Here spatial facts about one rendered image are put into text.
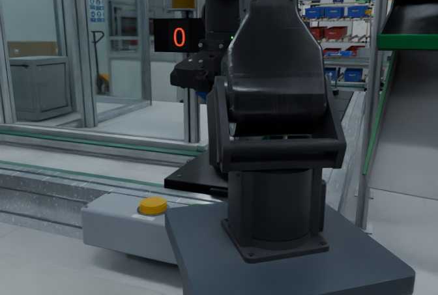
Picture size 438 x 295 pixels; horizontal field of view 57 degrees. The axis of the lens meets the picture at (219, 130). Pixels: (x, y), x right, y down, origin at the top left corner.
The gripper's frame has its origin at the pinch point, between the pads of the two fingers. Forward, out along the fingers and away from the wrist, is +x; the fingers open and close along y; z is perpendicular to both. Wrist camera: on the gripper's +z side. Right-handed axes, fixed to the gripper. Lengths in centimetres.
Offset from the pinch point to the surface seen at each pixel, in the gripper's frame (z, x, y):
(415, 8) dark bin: -26.8, -16.0, 16.9
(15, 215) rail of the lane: 19.4, 21.2, -34.9
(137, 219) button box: 14.1, 13.3, -3.5
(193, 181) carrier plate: 0.7, 12.1, -6.4
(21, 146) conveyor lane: 4, 18, -69
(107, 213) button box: 15.9, 13.2, -8.1
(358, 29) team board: -986, -18, -433
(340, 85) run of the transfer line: -148, 14, -55
